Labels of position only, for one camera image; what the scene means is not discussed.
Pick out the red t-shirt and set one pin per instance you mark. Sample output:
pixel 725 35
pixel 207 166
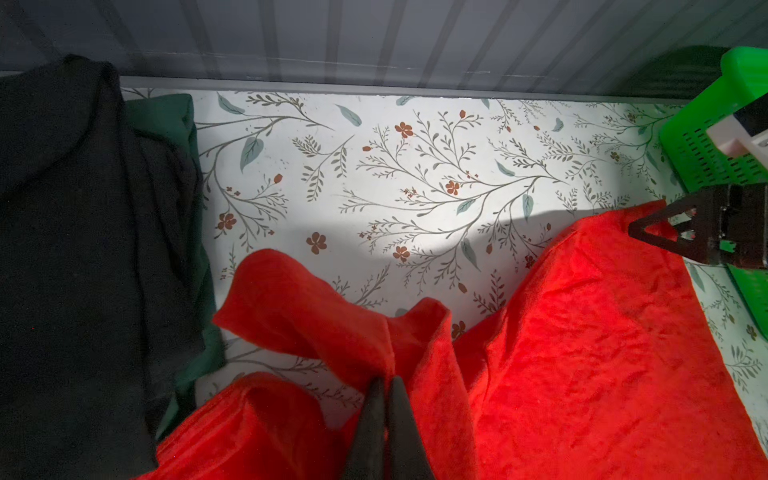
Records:
pixel 600 366

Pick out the folded dark green t-shirt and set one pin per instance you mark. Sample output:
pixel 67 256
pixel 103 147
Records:
pixel 171 118

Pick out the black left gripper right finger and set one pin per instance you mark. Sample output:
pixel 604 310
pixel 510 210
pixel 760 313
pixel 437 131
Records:
pixel 406 455

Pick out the green plastic laundry basket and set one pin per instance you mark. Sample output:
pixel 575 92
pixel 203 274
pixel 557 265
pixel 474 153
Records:
pixel 699 164

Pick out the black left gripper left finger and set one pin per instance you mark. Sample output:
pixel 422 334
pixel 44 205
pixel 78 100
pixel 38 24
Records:
pixel 365 458

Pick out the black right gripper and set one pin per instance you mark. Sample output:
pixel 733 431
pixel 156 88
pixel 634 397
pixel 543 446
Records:
pixel 729 228

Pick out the folded black t-shirt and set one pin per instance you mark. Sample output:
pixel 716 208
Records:
pixel 97 315

